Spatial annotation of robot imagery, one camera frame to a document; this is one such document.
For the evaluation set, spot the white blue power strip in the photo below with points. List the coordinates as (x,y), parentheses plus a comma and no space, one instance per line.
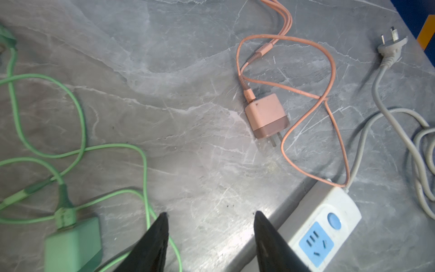
(319,226)

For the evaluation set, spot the pink charger adapter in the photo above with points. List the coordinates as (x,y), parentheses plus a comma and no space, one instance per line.
(266,116)

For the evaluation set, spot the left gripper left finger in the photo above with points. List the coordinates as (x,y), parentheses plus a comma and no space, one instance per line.
(149,254)

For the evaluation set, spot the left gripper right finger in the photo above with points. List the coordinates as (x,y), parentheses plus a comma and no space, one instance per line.
(273,252)

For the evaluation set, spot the green charger lower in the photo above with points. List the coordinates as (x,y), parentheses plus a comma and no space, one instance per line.
(74,249)

